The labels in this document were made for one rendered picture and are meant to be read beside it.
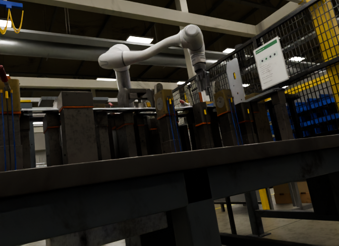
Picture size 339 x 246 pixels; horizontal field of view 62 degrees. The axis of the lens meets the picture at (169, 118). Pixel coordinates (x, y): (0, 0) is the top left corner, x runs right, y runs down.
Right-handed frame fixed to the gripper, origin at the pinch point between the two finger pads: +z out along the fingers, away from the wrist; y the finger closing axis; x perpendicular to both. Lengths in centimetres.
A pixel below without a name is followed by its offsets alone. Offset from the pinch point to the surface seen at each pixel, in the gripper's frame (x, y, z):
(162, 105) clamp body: -43.6, 19.8, 11.3
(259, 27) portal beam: 371, -221, -229
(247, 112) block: 7.0, 23.5, 17.0
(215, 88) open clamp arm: -7.0, 17.6, 1.2
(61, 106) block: -88, 19, 11
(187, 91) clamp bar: -1.3, -14.7, -8.2
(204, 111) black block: -20.4, 20.8, 15.2
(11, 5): -85, -242, -203
